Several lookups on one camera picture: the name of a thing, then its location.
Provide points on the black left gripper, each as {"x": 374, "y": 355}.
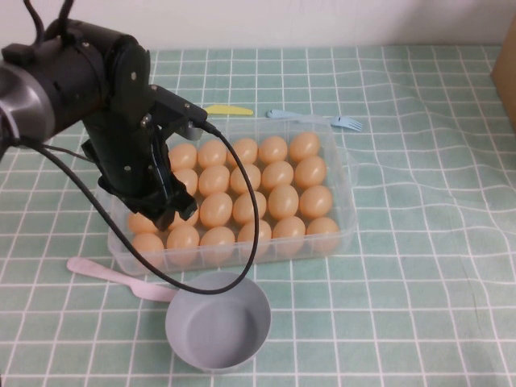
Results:
{"x": 125, "y": 161}

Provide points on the tan plastic egg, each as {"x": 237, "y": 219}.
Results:
{"x": 215, "y": 209}
{"x": 264, "y": 238}
{"x": 213, "y": 180}
{"x": 255, "y": 177}
{"x": 288, "y": 234}
{"x": 217, "y": 244}
{"x": 188, "y": 179}
{"x": 186, "y": 157}
{"x": 241, "y": 207}
{"x": 211, "y": 153}
{"x": 137, "y": 225}
{"x": 315, "y": 201}
{"x": 322, "y": 234}
{"x": 283, "y": 202}
{"x": 246, "y": 151}
{"x": 277, "y": 176}
{"x": 304, "y": 146}
{"x": 310, "y": 172}
{"x": 182, "y": 242}
{"x": 151, "y": 244}
{"x": 272, "y": 149}
{"x": 177, "y": 221}

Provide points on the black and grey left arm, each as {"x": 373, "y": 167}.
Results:
{"x": 60, "y": 80}

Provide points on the clear plastic egg box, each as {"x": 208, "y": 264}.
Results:
{"x": 346, "y": 189}

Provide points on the brown cardboard box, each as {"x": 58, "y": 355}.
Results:
{"x": 506, "y": 80}

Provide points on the yellow plastic knife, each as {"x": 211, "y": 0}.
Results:
{"x": 230, "y": 111}

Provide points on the grey-blue round bowl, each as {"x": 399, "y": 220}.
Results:
{"x": 217, "y": 330}

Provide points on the blue plastic fork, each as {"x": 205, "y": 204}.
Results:
{"x": 346, "y": 122}

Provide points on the green checked tablecloth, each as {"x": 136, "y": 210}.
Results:
{"x": 423, "y": 282}

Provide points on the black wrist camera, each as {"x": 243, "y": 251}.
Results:
{"x": 173, "y": 105}

